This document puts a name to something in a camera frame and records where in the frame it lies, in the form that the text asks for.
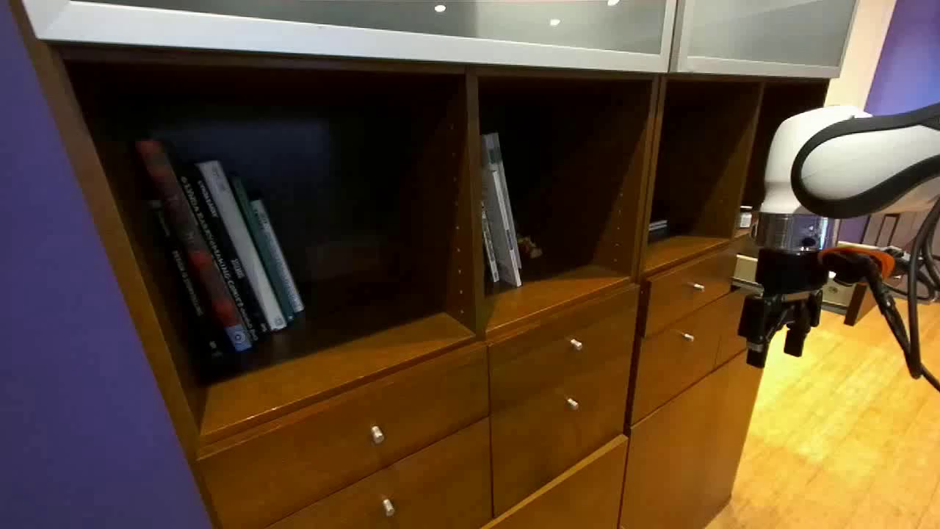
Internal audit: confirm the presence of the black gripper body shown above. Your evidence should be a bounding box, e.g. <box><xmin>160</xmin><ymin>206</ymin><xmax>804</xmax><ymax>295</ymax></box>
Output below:
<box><xmin>748</xmin><ymin>243</ymin><xmax>830</xmax><ymax>333</ymax></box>

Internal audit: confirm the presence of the medium wooden drawer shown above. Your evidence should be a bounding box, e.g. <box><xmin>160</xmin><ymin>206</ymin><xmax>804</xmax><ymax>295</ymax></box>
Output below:
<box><xmin>489</xmin><ymin>352</ymin><xmax>638</xmax><ymax>519</ymax></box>
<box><xmin>485</xmin><ymin>284</ymin><xmax>644</xmax><ymax>414</ymax></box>

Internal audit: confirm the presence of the wide wooden drawer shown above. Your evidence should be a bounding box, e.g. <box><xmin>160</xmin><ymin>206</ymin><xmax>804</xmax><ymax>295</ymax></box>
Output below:
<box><xmin>196</xmin><ymin>340</ymin><xmax>494</xmax><ymax>529</ymax></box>
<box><xmin>266</xmin><ymin>418</ymin><xmax>494</xmax><ymax>529</ymax></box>

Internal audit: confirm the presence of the pale background box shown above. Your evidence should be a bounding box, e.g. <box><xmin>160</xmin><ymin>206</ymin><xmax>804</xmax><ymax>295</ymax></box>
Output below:
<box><xmin>730</xmin><ymin>249</ymin><xmax>765</xmax><ymax>295</ymax></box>

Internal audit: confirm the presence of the narrow wooden cabinet door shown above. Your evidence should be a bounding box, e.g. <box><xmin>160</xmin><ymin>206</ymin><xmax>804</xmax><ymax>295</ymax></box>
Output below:
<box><xmin>617</xmin><ymin>349</ymin><xmax>765</xmax><ymax>529</ymax></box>

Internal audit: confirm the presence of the small dark shelf ornament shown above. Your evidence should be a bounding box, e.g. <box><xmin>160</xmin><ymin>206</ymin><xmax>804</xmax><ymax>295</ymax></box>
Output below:
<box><xmin>514</xmin><ymin>233</ymin><xmax>547</xmax><ymax>268</ymax></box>

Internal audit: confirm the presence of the plain wooden cabinet panel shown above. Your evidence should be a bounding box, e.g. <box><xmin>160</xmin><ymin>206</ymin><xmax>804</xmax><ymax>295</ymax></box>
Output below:
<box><xmin>482</xmin><ymin>436</ymin><xmax>632</xmax><ymax>529</ymax></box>

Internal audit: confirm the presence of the narrow frosted glass cabinet door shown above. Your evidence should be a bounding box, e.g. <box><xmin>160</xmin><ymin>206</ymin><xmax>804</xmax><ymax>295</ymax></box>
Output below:
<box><xmin>671</xmin><ymin>0</ymin><xmax>861</xmax><ymax>83</ymax></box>

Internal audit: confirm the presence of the tall grey book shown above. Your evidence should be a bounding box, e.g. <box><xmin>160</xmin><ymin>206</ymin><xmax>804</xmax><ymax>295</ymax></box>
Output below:
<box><xmin>479</xmin><ymin>130</ymin><xmax>526</xmax><ymax>292</ymax></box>

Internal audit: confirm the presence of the thin grey book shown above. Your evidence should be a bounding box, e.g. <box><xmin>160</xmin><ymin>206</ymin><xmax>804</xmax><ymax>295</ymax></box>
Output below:
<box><xmin>475</xmin><ymin>164</ymin><xmax>504</xmax><ymax>287</ymax></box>

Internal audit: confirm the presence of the brown wooden shelf cabinet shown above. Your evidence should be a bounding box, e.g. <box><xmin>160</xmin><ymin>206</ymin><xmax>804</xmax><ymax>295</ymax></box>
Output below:
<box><xmin>11</xmin><ymin>0</ymin><xmax>835</xmax><ymax>529</ymax></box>

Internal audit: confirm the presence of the pale green spine book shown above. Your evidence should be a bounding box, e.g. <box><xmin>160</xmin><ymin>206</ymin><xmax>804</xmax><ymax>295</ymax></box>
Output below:
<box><xmin>247</xmin><ymin>196</ymin><xmax>307</xmax><ymax>320</ymax></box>

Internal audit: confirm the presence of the dark green spine book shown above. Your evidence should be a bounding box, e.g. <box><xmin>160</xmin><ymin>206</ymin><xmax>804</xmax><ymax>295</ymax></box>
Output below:
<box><xmin>226</xmin><ymin>174</ymin><xmax>303</xmax><ymax>325</ymax></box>

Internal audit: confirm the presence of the white spine book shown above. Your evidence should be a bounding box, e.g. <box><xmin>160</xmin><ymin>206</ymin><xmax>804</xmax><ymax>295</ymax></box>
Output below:
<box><xmin>190</xmin><ymin>158</ymin><xmax>293</xmax><ymax>336</ymax></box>

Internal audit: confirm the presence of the black spine book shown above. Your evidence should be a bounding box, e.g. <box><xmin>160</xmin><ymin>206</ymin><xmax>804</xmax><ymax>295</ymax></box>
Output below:
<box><xmin>175</xmin><ymin>174</ymin><xmax>273</xmax><ymax>345</ymax></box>

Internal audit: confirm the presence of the wide frosted glass cabinet door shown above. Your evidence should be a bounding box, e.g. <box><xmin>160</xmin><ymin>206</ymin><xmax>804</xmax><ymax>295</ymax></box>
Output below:
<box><xmin>21</xmin><ymin>0</ymin><xmax>682</xmax><ymax>77</ymax></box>

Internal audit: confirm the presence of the orange cable sleeve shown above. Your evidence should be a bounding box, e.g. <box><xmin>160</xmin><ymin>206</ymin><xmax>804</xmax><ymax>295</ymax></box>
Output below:
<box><xmin>821</xmin><ymin>243</ymin><xmax>899</xmax><ymax>287</ymax></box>

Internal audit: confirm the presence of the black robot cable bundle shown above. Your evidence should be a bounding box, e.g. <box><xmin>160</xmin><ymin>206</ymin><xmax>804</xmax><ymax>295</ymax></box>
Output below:
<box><xmin>861</xmin><ymin>193</ymin><xmax>940</xmax><ymax>395</ymax></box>

